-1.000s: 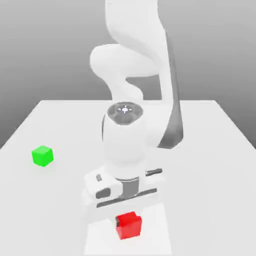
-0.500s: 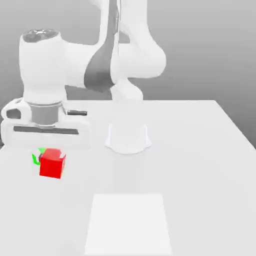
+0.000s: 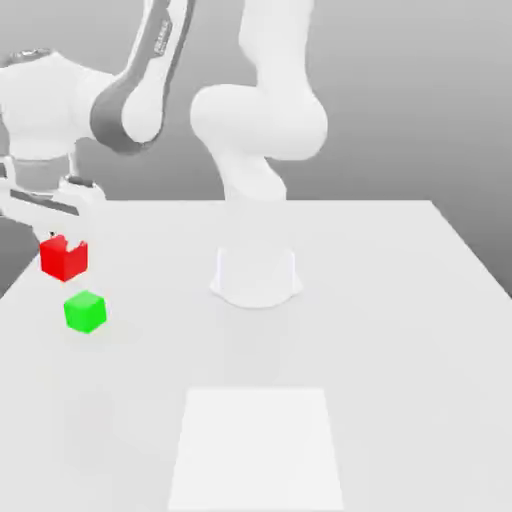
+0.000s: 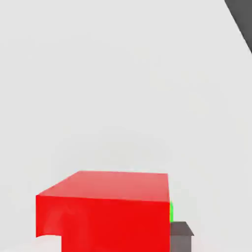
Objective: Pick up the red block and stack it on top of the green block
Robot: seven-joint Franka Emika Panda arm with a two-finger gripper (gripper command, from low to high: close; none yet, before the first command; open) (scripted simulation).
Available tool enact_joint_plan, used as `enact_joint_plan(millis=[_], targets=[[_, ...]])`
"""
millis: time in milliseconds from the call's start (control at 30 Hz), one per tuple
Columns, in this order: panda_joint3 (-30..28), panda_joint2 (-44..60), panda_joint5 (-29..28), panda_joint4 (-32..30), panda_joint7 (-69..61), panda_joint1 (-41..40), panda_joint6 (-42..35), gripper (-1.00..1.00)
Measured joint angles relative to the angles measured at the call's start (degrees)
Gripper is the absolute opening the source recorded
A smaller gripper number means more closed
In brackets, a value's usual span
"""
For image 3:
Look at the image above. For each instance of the small green cube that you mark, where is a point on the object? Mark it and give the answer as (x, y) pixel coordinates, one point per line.
(84, 312)

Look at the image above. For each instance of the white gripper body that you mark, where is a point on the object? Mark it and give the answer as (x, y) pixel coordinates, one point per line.
(44, 214)

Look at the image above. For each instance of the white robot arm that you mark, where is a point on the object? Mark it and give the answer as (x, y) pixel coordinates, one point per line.
(256, 120)

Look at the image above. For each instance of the small red cube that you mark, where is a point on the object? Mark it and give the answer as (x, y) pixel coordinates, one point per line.
(60, 262)

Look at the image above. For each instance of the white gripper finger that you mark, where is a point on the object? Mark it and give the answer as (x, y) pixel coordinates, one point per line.
(70, 242)

